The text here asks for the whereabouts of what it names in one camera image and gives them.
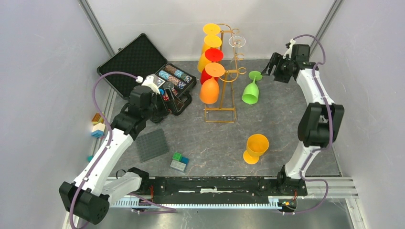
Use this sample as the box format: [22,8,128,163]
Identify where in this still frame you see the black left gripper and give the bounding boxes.
[143,86,183,120]

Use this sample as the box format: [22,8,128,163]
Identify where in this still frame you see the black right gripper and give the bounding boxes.
[261,52,294,83]

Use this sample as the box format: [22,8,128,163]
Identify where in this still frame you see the orange plastic wine glass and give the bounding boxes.
[199,62,225,104]

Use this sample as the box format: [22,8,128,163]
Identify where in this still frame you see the clear wine glass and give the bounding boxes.
[228,36,246,62]

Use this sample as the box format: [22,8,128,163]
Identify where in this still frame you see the green plastic wine glass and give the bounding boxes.
[241,71,263,104]

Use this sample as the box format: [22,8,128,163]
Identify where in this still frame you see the gold wire wine glass rack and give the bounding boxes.
[204,23,247,124]

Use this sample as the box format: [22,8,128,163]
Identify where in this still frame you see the red plastic wine glass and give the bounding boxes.
[197,48,224,84]

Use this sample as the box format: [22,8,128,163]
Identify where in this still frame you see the yellow plastic wine glass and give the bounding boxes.
[201,23,222,54]
[197,35,223,73]
[243,134,270,165]

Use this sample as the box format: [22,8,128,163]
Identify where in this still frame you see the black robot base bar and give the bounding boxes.
[135,176,308,204]

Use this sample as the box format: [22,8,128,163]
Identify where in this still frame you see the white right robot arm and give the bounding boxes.
[264,42,345,195]

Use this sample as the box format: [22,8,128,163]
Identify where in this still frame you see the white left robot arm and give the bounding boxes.
[59,85,167,229]

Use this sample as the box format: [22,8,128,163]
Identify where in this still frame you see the grey building baseplate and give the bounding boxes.
[135,129,169,162]

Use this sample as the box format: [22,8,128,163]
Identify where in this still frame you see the green grey blue bricks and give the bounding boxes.
[170,152,189,172]

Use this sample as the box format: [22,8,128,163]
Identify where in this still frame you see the black poker chip case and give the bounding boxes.
[96,33,197,116]

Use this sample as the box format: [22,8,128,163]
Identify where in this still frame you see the yellow orange toy brick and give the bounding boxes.
[91,113,104,125]

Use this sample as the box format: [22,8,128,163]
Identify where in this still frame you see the white blue toy brick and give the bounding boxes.
[91,123,106,138]

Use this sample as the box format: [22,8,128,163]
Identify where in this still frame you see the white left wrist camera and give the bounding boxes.
[135,74,161,94]

